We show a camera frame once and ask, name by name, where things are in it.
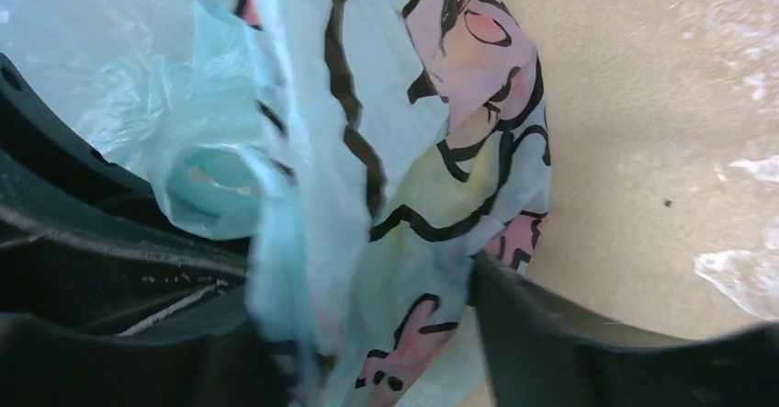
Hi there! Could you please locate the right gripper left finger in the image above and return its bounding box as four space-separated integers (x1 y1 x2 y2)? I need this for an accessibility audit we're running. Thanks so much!
1 289 288 407

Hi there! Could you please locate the light blue plastic bag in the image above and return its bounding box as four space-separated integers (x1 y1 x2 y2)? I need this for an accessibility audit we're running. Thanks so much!
1 0 551 406

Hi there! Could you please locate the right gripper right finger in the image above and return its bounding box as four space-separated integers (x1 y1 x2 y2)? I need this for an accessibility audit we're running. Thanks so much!
471 253 778 407

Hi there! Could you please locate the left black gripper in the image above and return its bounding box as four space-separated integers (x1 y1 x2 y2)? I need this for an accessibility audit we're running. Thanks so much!
1 57 247 335

